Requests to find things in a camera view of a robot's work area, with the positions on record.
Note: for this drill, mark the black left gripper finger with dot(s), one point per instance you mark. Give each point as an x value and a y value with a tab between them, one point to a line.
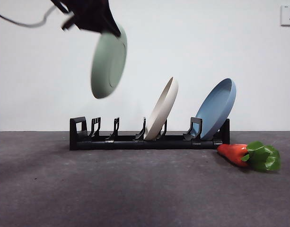
111	26

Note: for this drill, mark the green plate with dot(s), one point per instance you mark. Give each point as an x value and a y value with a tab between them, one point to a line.
109	63

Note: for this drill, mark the orange toy carrot green leaves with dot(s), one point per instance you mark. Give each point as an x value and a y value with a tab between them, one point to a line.
232	153

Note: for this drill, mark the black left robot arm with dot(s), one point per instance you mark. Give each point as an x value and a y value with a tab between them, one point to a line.
88	11

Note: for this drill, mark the beige plate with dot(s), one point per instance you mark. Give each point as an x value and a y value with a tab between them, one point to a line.
163	108

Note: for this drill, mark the black plate rack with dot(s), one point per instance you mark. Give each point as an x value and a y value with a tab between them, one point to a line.
159	144

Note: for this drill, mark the blue plate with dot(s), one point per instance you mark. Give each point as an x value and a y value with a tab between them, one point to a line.
215	106

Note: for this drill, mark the white wall socket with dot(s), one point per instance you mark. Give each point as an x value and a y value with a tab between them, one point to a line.
289	15

